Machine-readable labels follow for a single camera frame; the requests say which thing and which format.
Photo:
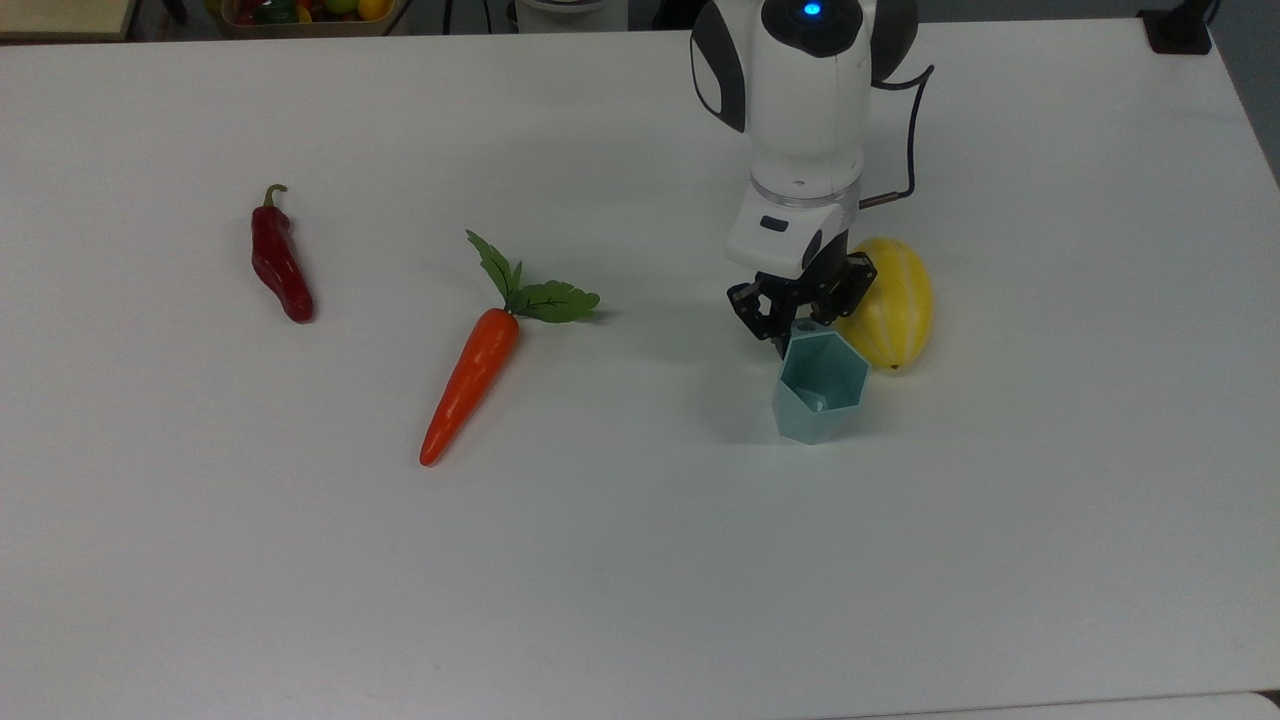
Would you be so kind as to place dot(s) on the teal hexagonal plastic mug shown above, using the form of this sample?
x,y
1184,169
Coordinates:
x,y
815,425

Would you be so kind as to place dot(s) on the wooden board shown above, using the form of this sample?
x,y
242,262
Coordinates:
x,y
60,18

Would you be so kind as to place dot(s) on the yellow striped toy melon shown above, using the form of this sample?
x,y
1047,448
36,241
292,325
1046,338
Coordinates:
x,y
895,310

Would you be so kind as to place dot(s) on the red toy chili pepper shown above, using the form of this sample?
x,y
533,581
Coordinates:
x,y
280,270

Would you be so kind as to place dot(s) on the orange toy carrot green leaves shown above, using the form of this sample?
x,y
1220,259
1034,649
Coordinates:
x,y
480,370

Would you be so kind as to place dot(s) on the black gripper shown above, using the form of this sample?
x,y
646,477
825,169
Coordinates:
x,y
800,298

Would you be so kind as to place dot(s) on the yellow toy fruit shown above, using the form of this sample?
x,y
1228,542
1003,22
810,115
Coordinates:
x,y
373,8

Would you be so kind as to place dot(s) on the black stand base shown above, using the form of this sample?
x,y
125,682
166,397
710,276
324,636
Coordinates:
x,y
1178,30

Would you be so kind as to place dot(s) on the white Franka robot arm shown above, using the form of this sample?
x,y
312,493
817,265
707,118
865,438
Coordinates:
x,y
805,120

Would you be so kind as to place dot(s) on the basket of toy fruit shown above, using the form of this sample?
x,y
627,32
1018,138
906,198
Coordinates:
x,y
300,22

